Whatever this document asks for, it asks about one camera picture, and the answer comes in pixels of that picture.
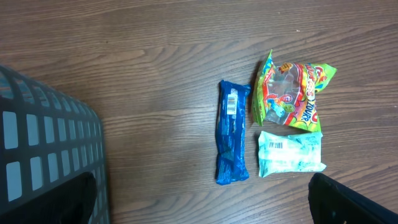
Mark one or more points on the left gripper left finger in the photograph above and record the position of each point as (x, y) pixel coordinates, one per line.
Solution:
(71, 202)

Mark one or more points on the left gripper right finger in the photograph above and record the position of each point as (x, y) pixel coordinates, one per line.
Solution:
(333, 202)

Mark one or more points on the light teal snack packet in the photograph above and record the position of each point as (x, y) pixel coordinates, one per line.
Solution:
(292, 153)

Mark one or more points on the blue snack bar wrapper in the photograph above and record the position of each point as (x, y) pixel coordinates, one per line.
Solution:
(230, 133)

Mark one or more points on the green Haribo gummy bag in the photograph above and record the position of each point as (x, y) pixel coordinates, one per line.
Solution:
(286, 94)

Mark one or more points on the grey plastic shopping basket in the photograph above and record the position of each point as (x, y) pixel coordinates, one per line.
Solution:
(47, 138)

